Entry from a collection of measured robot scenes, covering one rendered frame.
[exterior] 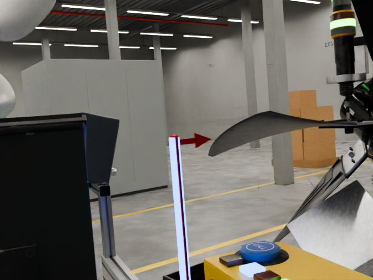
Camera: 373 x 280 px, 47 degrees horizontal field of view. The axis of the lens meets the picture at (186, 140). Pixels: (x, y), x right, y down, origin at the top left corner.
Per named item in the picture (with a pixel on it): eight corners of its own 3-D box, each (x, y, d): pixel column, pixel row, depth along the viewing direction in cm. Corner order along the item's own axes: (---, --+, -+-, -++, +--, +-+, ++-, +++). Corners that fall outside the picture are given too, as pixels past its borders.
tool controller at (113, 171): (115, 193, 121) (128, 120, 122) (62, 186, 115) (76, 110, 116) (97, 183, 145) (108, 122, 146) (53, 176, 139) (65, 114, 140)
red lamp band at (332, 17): (357, 20, 79) (357, 13, 79) (352, 16, 75) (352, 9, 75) (333, 24, 81) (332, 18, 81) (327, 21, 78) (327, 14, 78)
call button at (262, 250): (289, 263, 42) (288, 245, 42) (255, 271, 40) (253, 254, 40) (267, 252, 46) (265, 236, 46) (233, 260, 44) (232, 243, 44)
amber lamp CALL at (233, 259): (243, 264, 41) (243, 258, 41) (227, 268, 41) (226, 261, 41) (235, 259, 43) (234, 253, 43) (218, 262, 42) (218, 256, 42)
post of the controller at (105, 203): (116, 256, 115) (110, 184, 114) (105, 258, 114) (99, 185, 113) (114, 253, 118) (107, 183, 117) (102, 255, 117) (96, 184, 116)
